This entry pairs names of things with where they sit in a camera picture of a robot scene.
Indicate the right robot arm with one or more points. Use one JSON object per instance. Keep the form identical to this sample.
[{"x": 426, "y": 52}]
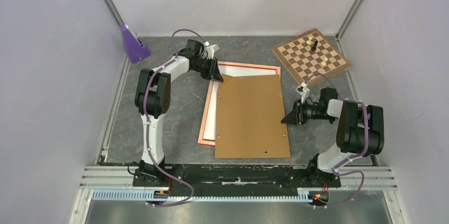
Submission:
[{"x": 360, "y": 132}]

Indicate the orange picture frame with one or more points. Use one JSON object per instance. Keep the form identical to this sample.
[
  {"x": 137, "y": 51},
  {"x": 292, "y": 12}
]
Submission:
[{"x": 245, "y": 65}]

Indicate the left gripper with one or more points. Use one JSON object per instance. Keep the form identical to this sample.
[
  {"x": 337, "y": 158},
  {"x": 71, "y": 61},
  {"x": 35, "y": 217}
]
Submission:
[{"x": 213, "y": 72}]

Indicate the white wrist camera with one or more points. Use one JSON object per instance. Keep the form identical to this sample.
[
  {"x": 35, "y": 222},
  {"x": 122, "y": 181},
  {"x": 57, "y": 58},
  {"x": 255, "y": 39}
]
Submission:
[
  {"x": 209, "y": 50},
  {"x": 303, "y": 91}
]

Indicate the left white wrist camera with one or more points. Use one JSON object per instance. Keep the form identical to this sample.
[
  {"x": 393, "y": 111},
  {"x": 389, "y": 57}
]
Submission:
[{"x": 209, "y": 50}]

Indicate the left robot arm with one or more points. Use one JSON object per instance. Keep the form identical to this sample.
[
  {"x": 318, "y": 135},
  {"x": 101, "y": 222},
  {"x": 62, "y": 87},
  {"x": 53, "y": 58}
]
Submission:
[{"x": 153, "y": 97}]

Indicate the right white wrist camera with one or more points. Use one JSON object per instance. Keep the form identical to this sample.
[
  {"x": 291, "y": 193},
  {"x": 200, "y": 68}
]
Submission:
[{"x": 303, "y": 91}]

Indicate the black chess piece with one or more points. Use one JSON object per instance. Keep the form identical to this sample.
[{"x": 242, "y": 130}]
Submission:
[{"x": 314, "y": 46}]

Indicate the wooden chessboard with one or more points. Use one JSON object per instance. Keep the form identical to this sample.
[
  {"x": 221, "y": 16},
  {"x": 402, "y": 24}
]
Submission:
[{"x": 301, "y": 62}]

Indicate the white chess piece lower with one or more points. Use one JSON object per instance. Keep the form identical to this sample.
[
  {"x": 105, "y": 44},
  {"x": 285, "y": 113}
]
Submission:
[{"x": 324, "y": 62}]

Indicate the purple plastic stand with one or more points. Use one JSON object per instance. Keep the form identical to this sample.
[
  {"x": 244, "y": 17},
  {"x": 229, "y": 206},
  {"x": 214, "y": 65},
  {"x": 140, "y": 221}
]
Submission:
[{"x": 135, "y": 49}]

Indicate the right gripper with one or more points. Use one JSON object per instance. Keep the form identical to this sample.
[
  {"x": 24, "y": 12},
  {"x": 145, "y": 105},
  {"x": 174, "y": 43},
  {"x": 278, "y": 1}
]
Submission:
[{"x": 296, "y": 116}]

